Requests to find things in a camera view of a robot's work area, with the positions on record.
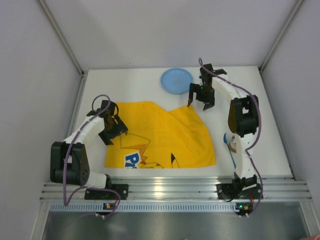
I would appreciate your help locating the aluminium frame post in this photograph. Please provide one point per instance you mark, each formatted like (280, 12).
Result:
(60, 35)
(294, 12)

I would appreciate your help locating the yellow cartoon print cloth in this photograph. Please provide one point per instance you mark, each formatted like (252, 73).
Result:
(160, 139)

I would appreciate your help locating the aluminium mounting rail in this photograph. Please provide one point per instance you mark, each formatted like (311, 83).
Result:
(167, 189)

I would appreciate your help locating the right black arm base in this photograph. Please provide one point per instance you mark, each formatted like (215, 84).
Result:
(228, 192)

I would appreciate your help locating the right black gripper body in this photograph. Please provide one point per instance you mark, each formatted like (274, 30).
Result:
(202, 96)

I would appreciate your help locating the blue metallic fork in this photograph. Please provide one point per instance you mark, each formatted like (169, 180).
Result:
(225, 140)

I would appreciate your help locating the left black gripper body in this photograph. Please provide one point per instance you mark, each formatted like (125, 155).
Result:
(114, 131)

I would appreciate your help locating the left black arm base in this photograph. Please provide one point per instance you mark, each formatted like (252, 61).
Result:
(118, 191)

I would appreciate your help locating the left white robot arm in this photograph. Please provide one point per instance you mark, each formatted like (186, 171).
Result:
(69, 163)

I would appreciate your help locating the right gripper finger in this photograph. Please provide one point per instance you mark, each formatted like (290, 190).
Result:
(193, 88)
(208, 104)

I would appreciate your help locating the slotted cable duct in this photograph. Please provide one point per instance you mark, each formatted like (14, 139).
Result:
(149, 207)

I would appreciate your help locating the light blue plate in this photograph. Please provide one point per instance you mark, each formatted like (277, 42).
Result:
(176, 80)

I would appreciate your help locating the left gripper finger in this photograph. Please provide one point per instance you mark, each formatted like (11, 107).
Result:
(106, 140)
(122, 129)

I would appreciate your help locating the right aluminium frame post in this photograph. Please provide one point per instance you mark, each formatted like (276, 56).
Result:
(294, 12)

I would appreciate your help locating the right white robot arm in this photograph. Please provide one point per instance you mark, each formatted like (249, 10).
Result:
(244, 119)

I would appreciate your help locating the left aluminium frame post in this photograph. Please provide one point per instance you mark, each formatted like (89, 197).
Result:
(60, 35)

